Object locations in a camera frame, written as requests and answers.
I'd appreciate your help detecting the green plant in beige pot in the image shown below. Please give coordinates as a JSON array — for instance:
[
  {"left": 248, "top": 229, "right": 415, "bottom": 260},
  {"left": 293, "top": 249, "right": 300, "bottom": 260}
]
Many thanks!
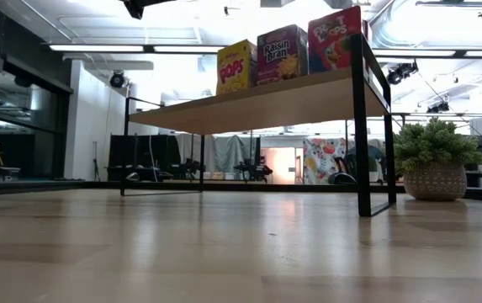
[{"left": 393, "top": 117, "right": 482, "bottom": 202}]

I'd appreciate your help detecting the black track light cluster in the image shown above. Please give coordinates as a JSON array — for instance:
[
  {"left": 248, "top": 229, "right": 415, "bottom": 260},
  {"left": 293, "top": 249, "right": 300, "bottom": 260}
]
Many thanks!
[
  {"left": 426, "top": 99, "right": 451, "bottom": 114},
  {"left": 385, "top": 60, "right": 419, "bottom": 86}
]

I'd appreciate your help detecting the purple Raisin Bran cereal box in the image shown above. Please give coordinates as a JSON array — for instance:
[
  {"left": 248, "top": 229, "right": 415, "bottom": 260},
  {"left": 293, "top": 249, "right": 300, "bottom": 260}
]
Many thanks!
[{"left": 256, "top": 24, "right": 310, "bottom": 87}]

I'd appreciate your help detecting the thin black stand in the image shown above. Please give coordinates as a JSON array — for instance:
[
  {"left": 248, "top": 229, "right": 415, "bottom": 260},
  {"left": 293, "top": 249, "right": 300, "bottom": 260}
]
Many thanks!
[{"left": 91, "top": 141, "right": 100, "bottom": 182}]

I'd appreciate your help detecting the grey fabric backdrop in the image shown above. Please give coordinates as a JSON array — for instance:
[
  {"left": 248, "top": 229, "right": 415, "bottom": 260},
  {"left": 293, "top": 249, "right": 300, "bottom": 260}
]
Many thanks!
[{"left": 176, "top": 133, "right": 262, "bottom": 174}]

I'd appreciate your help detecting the ceiling track rail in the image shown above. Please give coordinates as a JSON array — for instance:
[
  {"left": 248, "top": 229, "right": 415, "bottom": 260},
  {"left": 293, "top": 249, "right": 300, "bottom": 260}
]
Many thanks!
[{"left": 415, "top": 0, "right": 482, "bottom": 19}]

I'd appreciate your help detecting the floral patterned cloth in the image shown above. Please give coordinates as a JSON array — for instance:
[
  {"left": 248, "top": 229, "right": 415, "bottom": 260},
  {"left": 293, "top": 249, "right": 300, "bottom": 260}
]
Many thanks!
[{"left": 302, "top": 137, "right": 347, "bottom": 185}]

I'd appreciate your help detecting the black round ceiling spotlight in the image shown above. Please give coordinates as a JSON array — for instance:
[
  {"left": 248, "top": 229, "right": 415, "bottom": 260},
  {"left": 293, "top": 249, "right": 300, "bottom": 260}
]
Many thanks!
[{"left": 109, "top": 70, "right": 126, "bottom": 89}]

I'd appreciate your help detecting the white hanging cable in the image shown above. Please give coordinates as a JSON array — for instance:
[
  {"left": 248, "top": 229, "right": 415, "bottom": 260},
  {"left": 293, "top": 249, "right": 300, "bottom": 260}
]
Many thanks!
[{"left": 148, "top": 134, "right": 158, "bottom": 170}]

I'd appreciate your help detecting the long ceiling light bar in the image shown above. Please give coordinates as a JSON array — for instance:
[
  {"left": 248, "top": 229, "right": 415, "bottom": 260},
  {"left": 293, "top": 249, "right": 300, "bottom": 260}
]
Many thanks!
[{"left": 49, "top": 43, "right": 482, "bottom": 59}]

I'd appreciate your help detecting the black partition panel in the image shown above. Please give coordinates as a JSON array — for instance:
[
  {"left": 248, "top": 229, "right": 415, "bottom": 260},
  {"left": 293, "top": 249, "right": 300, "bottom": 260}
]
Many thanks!
[{"left": 108, "top": 134, "right": 182, "bottom": 182}]

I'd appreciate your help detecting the yellow Corn Pops cereal box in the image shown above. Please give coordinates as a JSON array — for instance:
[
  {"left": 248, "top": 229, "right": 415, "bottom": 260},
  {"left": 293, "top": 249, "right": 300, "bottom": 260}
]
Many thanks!
[{"left": 215, "top": 39, "right": 259, "bottom": 96}]

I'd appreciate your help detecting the red Froot Loops cereal box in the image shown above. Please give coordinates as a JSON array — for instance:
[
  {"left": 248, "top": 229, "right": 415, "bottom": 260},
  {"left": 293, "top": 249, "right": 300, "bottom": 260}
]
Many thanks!
[{"left": 307, "top": 5, "right": 371, "bottom": 75}]

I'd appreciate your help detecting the wooden shelf with black frame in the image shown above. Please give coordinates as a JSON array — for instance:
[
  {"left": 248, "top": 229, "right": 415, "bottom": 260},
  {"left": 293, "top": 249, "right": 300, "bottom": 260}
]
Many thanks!
[{"left": 120, "top": 32, "right": 397, "bottom": 218}]

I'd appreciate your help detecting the peach backdrop panel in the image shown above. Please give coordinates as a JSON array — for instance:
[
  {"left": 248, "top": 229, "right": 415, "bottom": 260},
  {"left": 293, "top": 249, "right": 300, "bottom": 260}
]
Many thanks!
[{"left": 261, "top": 146, "right": 305, "bottom": 185}]

